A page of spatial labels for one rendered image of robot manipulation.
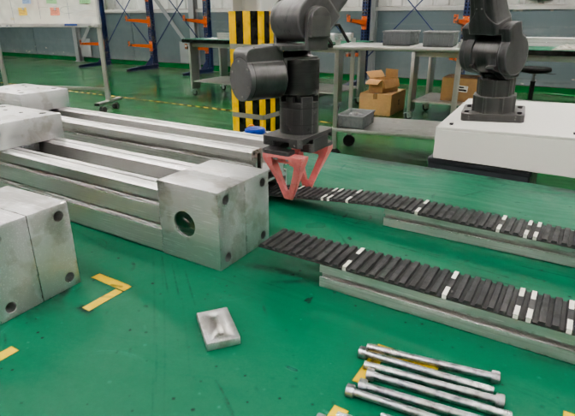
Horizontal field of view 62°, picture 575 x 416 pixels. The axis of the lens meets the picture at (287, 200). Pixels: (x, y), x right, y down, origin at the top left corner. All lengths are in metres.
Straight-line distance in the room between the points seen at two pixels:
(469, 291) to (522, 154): 0.56
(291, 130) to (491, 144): 0.45
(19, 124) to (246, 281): 0.46
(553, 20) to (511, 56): 7.09
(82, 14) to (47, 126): 5.40
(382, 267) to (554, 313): 0.15
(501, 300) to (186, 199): 0.34
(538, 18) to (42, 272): 7.87
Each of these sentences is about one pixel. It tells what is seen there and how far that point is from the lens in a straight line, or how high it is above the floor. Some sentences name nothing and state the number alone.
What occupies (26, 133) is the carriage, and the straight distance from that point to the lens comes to 0.85.
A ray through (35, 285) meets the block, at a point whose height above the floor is 0.80.
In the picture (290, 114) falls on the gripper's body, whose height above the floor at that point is 0.92.
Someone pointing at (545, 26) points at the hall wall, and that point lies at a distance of 8.12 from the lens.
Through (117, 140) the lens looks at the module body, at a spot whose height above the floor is 0.84.
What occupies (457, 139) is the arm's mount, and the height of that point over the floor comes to 0.82.
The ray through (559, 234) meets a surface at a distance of 0.64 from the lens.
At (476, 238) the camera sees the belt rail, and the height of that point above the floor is 0.79.
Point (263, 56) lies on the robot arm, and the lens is 0.65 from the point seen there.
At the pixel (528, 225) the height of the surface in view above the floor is 0.81.
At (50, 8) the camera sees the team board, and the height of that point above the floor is 1.15.
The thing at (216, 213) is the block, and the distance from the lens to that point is 0.53.
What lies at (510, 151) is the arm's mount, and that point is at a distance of 1.00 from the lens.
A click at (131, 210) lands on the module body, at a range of 0.63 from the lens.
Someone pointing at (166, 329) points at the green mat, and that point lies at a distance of 0.47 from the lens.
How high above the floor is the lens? 1.05
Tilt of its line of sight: 21 degrees down
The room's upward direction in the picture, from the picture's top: straight up
